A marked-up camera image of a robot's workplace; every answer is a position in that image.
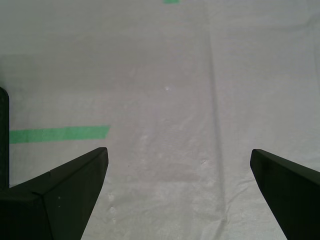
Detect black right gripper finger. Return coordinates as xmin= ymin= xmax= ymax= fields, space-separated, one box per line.
xmin=0 ymin=146 xmax=109 ymax=240
xmin=250 ymin=148 xmax=320 ymax=240

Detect black perforated plastic basket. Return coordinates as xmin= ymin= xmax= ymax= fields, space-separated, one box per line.
xmin=0 ymin=86 xmax=11 ymax=195

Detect long green tape strip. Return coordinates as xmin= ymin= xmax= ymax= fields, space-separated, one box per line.
xmin=9 ymin=125 xmax=111 ymax=145

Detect grey translucent table cover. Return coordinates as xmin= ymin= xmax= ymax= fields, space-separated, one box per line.
xmin=0 ymin=0 xmax=320 ymax=240

